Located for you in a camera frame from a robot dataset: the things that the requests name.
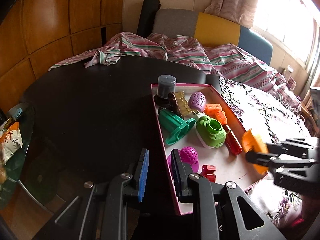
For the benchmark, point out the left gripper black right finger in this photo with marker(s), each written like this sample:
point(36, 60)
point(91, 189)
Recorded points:
point(180, 173)

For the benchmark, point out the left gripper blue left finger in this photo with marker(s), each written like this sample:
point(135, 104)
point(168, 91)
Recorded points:
point(143, 167)

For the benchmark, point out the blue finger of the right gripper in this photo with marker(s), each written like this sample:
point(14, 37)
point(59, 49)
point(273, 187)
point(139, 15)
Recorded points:
point(263, 162)

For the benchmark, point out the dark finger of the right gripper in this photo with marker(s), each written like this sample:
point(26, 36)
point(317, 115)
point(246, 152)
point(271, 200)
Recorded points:
point(299, 148)

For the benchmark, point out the magenta perforated funnel toy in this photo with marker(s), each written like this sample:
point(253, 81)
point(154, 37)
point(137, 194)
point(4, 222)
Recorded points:
point(190, 156)

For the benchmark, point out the orange plastic scoop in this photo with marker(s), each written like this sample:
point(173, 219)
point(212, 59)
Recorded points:
point(253, 141)

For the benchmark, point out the red building block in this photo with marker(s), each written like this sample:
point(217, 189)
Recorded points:
point(208, 171)

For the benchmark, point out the red metal cylinder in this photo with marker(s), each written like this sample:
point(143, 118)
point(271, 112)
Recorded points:
point(231, 141)

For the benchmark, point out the teal ribbed funnel toy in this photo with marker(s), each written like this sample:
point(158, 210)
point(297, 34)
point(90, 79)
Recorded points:
point(175, 125)

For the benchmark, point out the green toy camera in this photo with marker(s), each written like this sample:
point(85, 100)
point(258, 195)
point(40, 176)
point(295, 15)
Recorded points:
point(210, 132)

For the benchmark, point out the pink shallow cardboard box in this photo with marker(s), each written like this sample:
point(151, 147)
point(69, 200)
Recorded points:
point(228, 166)

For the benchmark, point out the orange building block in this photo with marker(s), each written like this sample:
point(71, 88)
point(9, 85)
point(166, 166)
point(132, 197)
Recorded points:
point(215, 111)

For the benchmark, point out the brown gold hair claw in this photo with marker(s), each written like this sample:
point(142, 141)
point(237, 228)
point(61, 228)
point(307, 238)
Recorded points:
point(178, 104)

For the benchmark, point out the purple egg toy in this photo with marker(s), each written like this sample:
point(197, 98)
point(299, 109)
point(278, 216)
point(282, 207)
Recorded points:
point(197, 101)

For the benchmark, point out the grey capped black bottle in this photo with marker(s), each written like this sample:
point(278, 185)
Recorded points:
point(166, 84)

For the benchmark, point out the white embroidered floral tablecloth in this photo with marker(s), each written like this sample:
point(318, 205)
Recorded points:
point(274, 122)

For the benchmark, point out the wooden bedside table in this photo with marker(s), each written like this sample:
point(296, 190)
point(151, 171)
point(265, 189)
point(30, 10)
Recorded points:
point(308, 118)

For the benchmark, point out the white box on nightstand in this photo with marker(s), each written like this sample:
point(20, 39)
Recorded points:
point(287, 73)

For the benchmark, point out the pink striped bed sheet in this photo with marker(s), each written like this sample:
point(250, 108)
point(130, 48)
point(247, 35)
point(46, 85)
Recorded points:
point(228, 60)

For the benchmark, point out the snack bag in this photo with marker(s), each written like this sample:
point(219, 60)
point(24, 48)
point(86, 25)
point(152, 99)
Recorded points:
point(11, 141)

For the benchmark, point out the green glass side table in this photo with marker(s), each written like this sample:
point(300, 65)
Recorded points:
point(25, 116)

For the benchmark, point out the grey yellow blue headboard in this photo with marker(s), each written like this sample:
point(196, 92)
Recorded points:
point(211, 31)

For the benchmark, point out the pink curtain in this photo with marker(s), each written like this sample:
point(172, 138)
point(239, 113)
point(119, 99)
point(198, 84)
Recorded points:
point(241, 12)

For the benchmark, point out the black rolled mat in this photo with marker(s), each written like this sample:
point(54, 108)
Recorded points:
point(147, 17)

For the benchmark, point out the wooden wardrobe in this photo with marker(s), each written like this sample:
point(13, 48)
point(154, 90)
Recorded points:
point(36, 34)

